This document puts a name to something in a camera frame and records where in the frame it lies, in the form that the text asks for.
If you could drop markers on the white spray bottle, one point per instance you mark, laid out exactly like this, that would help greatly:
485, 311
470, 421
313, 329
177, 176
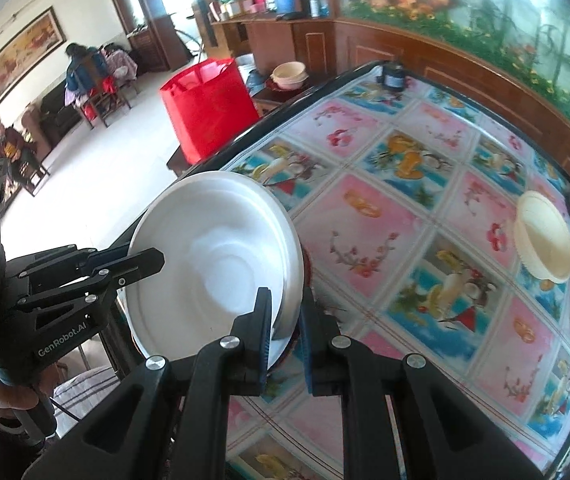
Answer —
315, 5

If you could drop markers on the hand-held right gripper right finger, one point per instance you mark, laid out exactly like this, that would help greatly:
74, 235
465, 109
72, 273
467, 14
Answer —
310, 347

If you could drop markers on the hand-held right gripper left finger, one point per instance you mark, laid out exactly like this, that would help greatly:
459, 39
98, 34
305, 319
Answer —
265, 342

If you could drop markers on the wooden chair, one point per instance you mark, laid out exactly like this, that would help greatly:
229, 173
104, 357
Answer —
32, 177
107, 102

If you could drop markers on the white foam bowl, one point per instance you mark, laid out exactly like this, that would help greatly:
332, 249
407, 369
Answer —
225, 240
165, 345

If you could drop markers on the dark sofa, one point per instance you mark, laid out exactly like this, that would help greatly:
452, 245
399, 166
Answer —
57, 110

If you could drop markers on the tall wooden cabinet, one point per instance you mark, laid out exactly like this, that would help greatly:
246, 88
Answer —
140, 15

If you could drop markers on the small black jar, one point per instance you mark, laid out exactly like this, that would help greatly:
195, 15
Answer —
391, 77

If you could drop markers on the floral printed tablecloth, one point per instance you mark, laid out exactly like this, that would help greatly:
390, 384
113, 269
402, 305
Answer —
390, 210

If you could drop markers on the red paper bag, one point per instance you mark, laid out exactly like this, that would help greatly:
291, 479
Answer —
205, 110

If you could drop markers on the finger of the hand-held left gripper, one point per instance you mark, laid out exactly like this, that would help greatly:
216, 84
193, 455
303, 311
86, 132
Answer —
135, 262
107, 259

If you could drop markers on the framed wall painting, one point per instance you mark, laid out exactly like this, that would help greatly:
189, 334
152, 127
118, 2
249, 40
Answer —
20, 55

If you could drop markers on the wooden sideboard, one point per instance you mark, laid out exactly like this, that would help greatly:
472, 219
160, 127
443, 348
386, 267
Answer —
285, 40

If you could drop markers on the cream plastic bowl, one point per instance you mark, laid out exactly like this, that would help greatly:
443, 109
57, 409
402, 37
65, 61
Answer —
545, 240
290, 74

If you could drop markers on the person's left hand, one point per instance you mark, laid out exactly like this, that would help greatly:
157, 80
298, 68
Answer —
7, 402

